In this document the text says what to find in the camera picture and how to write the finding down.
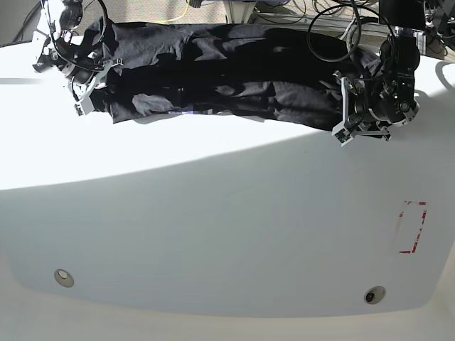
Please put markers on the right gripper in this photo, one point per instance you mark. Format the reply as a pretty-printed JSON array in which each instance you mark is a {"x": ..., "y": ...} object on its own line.
[{"x": 82, "y": 80}]

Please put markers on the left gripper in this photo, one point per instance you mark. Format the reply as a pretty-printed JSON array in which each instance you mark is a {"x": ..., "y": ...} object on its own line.
[{"x": 357, "y": 114}]

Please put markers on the black printed t-shirt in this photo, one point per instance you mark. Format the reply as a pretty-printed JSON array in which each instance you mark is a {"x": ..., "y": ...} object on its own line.
[{"x": 247, "y": 69}]

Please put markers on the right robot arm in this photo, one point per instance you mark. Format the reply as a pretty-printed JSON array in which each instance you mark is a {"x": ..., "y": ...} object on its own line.
[{"x": 53, "y": 47}]

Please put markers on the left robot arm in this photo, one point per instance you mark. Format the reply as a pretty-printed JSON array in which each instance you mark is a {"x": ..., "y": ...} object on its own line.
[{"x": 383, "y": 96}]

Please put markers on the red tape rectangle marking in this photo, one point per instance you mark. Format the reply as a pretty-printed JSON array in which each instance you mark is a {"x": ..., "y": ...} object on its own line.
[{"x": 409, "y": 226}]

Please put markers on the right table grommet hole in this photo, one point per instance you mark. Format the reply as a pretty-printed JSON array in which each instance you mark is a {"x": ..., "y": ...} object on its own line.
[{"x": 374, "y": 295}]

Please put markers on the table grommet hole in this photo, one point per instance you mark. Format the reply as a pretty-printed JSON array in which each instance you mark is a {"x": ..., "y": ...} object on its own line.
[
  {"x": 64, "y": 278},
  {"x": 374, "y": 295}
]

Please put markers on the left table grommet hole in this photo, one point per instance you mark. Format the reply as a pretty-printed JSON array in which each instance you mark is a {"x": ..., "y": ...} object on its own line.
[{"x": 64, "y": 278}]

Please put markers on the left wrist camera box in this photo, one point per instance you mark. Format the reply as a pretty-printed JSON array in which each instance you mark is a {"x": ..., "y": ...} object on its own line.
[{"x": 343, "y": 135}]

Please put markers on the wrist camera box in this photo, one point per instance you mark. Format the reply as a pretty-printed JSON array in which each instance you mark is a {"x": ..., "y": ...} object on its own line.
[
  {"x": 343, "y": 135},
  {"x": 84, "y": 106}
]

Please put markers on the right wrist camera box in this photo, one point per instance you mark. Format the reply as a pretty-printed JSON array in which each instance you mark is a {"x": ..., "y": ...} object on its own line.
[{"x": 84, "y": 106}]

